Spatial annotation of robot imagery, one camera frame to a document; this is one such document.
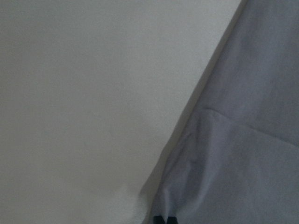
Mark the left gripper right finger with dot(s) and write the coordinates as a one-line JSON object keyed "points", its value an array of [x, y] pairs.
{"points": [[172, 220]]}

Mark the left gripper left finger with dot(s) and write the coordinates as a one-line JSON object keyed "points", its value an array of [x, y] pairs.
{"points": [[158, 220]]}

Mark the dark brown t-shirt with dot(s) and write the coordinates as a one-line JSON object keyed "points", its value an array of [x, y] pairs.
{"points": [[237, 160]]}

